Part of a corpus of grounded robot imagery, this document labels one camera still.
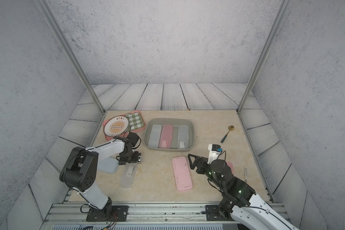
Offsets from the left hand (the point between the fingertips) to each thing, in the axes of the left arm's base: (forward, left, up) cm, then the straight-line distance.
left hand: (136, 162), depth 92 cm
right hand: (-9, -34, +22) cm, 41 cm away
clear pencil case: (+16, -31, +2) cm, 35 cm away
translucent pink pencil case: (+19, -19, 0) cm, 27 cm away
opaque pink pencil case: (-10, -29, +4) cm, 31 cm away
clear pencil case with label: (-10, +4, +1) cm, 11 cm away
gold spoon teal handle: (+25, -66, +2) cm, 71 cm away
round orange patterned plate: (+30, +20, +1) cm, 36 cm away
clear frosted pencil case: (+18, -11, +2) cm, 21 cm away
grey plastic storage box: (+32, -26, +2) cm, 41 cm away
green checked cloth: (+34, +6, +1) cm, 34 cm away
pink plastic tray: (+19, +22, +1) cm, 29 cm away
